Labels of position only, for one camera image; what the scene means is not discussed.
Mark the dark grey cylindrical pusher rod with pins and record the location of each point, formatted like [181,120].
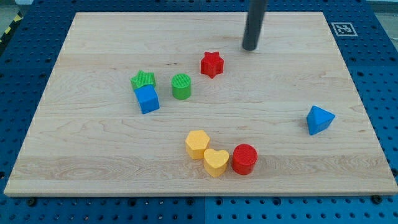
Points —
[253,25]

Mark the red star block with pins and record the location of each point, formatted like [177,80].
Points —
[212,64]

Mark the green star block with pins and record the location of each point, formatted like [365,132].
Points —
[142,79]

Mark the yellow hexagon block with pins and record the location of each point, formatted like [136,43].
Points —
[196,143]

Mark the white fiducial marker tag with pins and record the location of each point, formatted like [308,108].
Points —
[344,29]

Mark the green cylinder block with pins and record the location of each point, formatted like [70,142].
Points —
[181,86]

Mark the blue triangular prism block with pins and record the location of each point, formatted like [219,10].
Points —
[318,120]

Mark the light wooden board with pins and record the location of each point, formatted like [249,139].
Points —
[89,138]

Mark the blue cube block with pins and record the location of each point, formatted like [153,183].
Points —
[147,99]

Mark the red cylinder block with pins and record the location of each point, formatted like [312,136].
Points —
[244,159]

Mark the yellow heart block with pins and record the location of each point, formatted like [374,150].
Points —
[215,162]

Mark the yellow black hazard tape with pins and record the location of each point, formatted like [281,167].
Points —
[10,30]

